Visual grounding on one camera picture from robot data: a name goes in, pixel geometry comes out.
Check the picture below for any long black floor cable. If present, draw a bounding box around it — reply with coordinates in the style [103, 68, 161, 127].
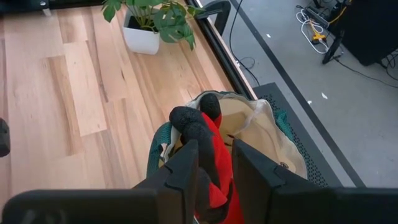
[228, 0, 261, 87]

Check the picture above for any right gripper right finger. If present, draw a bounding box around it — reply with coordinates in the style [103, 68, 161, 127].
[231, 139, 336, 224]

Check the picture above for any black and red garden glove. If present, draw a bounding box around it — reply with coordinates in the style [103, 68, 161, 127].
[169, 92, 246, 224]

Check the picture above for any black cabinet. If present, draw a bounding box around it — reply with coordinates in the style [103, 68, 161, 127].
[328, 0, 398, 67]

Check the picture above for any black perforated metal box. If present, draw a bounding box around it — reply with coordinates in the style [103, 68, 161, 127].
[252, 82, 343, 188]

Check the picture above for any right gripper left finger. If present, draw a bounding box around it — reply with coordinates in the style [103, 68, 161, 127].
[133, 139, 200, 224]

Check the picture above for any white cable bundle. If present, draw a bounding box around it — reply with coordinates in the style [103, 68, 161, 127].
[295, 4, 330, 54]

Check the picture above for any black stand leg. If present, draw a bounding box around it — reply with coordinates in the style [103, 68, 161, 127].
[322, 29, 346, 65]

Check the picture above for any thin yellow cable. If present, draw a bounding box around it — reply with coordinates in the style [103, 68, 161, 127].
[329, 0, 354, 24]

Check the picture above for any potted plant white pot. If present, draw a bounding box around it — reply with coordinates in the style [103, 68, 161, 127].
[101, 0, 206, 56]

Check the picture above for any beige gardening bag green trim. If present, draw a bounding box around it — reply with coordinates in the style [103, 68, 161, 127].
[146, 90, 308, 187]

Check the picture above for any yellow plug adapter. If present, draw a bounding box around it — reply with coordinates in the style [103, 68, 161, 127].
[312, 30, 327, 44]

